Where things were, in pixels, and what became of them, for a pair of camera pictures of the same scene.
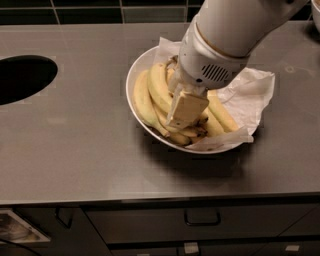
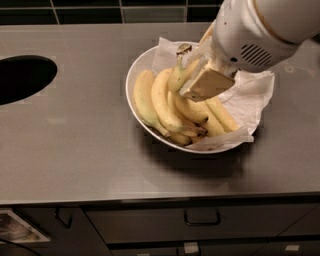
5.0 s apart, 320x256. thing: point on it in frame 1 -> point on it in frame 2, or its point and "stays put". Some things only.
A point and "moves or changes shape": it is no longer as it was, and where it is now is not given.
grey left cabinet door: [81, 238] stays put
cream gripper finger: [173, 76] -> [203, 49]
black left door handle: [57, 216] stays put
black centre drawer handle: [202, 216] stays put
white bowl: [141, 62] stays put
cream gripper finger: [188, 105] -> [204, 83]
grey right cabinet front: [305, 226] stays put
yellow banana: [145, 104] stays put
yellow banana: [160, 86] moves or changes shape
